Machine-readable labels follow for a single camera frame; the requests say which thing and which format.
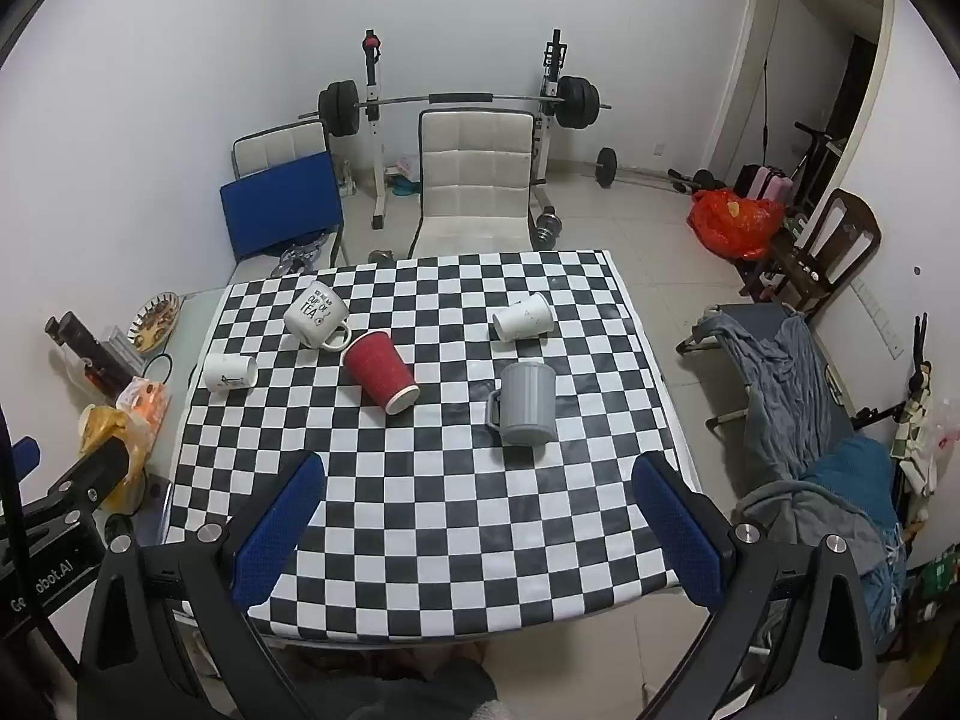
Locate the black barbell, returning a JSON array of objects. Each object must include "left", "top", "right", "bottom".
[{"left": 298, "top": 75, "right": 612, "bottom": 140}]

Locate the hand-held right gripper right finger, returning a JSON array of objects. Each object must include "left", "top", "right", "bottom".
[{"left": 631, "top": 452, "right": 882, "bottom": 720}]

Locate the yellow plastic bag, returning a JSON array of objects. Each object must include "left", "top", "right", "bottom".
[{"left": 79, "top": 405, "right": 155, "bottom": 512}]

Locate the grey cloth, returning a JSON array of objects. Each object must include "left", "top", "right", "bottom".
[{"left": 694, "top": 307, "right": 837, "bottom": 482}]

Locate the white padded chair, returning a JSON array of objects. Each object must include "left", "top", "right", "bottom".
[{"left": 407, "top": 109, "right": 542, "bottom": 260}]

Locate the white printed mug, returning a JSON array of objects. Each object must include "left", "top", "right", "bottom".
[{"left": 283, "top": 279, "right": 353, "bottom": 351}]

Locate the patterned plate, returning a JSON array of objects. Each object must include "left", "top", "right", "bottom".
[{"left": 126, "top": 292, "right": 183, "bottom": 355}]

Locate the white chair with metal frame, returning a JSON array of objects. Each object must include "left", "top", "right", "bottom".
[{"left": 231, "top": 120, "right": 350, "bottom": 271}]

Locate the small floor barbell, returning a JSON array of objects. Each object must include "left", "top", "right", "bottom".
[{"left": 595, "top": 148, "right": 725, "bottom": 194}]

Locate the blue board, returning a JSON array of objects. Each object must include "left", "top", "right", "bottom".
[{"left": 220, "top": 151, "right": 344, "bottom": 265}]

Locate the dark wooden chair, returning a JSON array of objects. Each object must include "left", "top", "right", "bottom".
[{"left": 739, "top": 189, "right": 882, "bottom": 308}]

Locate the dark bottle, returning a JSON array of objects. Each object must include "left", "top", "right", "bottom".
[{"left": 45, "top": 313, "right": 140, "bottom": 395}]

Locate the pink suitcase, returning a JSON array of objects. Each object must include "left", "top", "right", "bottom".
[{"left": 739, "top": 163, "right": 796, "bottom": 205}]

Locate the black white checkered tablecloth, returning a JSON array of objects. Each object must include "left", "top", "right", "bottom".
[{"left": 163, "top": 247, "right": 702, "bottom": 642}]

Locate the small white cup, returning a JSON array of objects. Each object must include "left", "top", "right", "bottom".
[{"left": 201, "top": 352, "right": 260, "bottom": 393}]

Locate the white barbell rack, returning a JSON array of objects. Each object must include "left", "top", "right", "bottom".
[{"left": 360, "top": 28, "right": 571, "bottom": 232}]

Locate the red paper cup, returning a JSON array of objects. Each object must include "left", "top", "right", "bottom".
[{"left": 342, "top": 329, "right": 421, "bottom": 415}]

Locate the white speckled paper cup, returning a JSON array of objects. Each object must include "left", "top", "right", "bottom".
[{"left": 491, "top": 292, "right": 556, "bottom": 342}]

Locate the red plastic bag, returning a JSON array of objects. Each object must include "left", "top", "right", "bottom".
[{"left": 688, "top": 190, "right": 781, "bottom": 262}]

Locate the black tripod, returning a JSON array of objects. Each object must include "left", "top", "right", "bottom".
[{"left": 855, "top": 315, "right": 935, "bottom": 428}]

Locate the white door frame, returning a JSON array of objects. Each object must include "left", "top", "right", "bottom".
[{"left": 709, "top": 0, "right": 897, "bottom": 200}]

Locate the teal blanket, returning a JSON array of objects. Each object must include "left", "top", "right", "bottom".
[{"left": 799, "top": 435, "right": 901, "bottom": 593}]

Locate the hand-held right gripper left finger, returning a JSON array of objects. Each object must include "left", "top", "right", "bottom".
[{"left": 77, "top": 450, "right": 327, "bottom": 720}]

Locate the grey garment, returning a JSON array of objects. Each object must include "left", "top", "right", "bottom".
[{"left": 739, "top": 480, "right": 897, "bottom": 635}]

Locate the orange snack packet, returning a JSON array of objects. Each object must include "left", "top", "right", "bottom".
[{"left": 112, "top": 379, "right": 170, "bottom": 437}]

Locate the grey folding cot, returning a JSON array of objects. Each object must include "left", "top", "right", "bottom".
[{"left": 677, "top": 304, "right": 856, "bottom": 451}]

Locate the grey ribbed mug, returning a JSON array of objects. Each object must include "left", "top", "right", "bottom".
[{"left": 485, "top": 361, "right": 557, "bottom": 446}]

